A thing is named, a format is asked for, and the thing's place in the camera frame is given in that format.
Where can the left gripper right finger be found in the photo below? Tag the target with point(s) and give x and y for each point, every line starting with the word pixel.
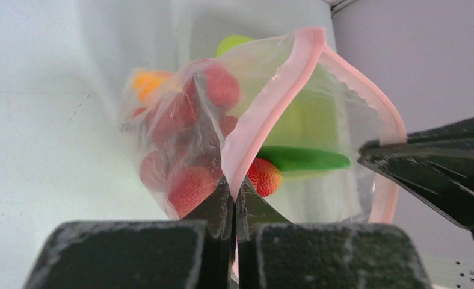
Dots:
pixel 275 253

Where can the clear zip top bag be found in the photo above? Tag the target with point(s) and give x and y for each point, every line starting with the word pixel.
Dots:
pixel 272 71

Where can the yellow orange mango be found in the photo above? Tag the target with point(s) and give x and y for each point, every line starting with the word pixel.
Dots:
pixel 145 82

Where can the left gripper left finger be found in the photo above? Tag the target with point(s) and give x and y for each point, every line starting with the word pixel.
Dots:
pixel 194 252

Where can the green plastic bin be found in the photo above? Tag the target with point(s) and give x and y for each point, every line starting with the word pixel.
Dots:
pixel 310 121

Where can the right aluminium corner post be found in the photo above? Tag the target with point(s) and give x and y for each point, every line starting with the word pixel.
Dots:
pixel 338 5

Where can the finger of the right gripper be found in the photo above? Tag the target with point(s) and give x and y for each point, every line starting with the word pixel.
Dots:
pixel 436 166

